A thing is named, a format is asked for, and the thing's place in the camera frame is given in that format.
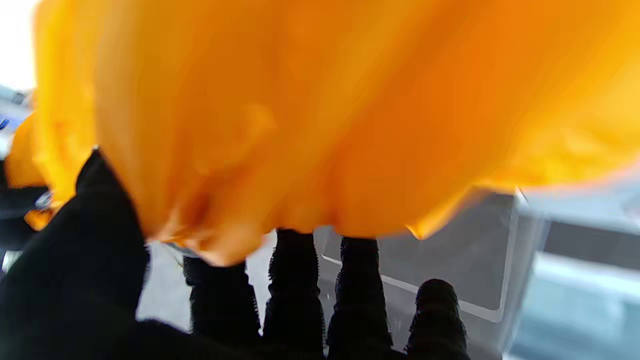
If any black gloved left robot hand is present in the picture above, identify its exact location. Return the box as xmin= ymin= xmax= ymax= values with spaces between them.
xmin=0 ymin=149 xmax=472 ymax=360

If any orange rain cover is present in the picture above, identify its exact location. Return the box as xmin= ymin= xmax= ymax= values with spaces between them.
xmin=5 ymin=0 xmax=640 ymax=267

